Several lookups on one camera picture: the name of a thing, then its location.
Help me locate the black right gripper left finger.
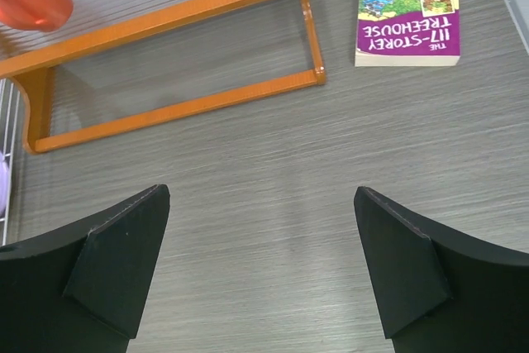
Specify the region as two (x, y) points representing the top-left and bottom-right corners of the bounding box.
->
(1, 184), (170, 352)

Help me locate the white wire dish rack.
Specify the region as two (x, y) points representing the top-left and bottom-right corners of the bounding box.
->
(1, 79), (21, 246)

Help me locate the orange wooden shelf rack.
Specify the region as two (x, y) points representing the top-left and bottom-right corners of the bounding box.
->
(1, 0), (326, 155)

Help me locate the purple treehouse paperback book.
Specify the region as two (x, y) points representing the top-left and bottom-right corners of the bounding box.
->
(355, 0), (460, 67)

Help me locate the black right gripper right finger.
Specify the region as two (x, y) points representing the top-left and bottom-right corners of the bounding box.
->
(354, 187), (528, 352)

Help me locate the purple plastic plate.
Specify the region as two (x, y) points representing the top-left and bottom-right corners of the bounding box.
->
(0, 153), (11, 214)

